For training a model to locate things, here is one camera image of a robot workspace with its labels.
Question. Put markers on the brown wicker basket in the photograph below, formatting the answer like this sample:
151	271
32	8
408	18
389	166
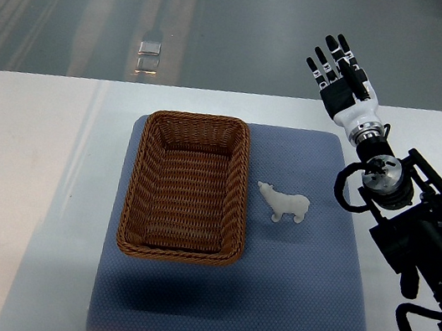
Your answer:
187	197

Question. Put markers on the blue fabric cushion mat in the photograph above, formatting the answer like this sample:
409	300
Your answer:
291	277

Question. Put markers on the white bear figurine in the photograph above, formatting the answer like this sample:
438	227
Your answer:
296	205

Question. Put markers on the metal floor socket plate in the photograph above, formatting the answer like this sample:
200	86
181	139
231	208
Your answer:
151	48

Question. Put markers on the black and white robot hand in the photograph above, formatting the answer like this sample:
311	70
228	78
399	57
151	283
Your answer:
345	90

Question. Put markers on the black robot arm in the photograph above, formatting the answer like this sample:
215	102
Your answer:
405	198

